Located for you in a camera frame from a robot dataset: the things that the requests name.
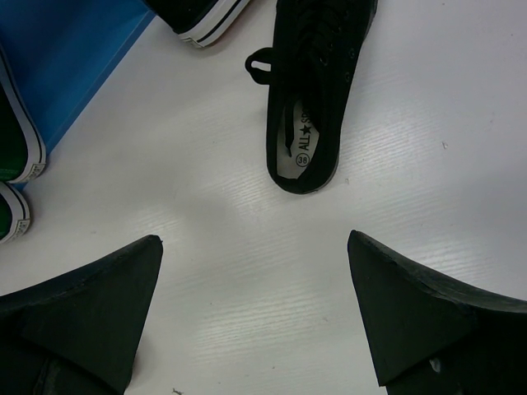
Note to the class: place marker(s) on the blue shoe shelf frame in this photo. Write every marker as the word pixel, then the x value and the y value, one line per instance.
pixel 61 53

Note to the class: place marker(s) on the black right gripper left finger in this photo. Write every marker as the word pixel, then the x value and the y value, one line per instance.
pixel 79 333

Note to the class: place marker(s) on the black white-laced sneaker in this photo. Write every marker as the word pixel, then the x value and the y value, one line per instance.
pixel 198 22

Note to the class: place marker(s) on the all-black slip-on shoe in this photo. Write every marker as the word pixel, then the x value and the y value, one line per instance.
pixel 308 71

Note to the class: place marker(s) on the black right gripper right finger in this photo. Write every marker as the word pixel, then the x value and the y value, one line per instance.
pixel 429 333

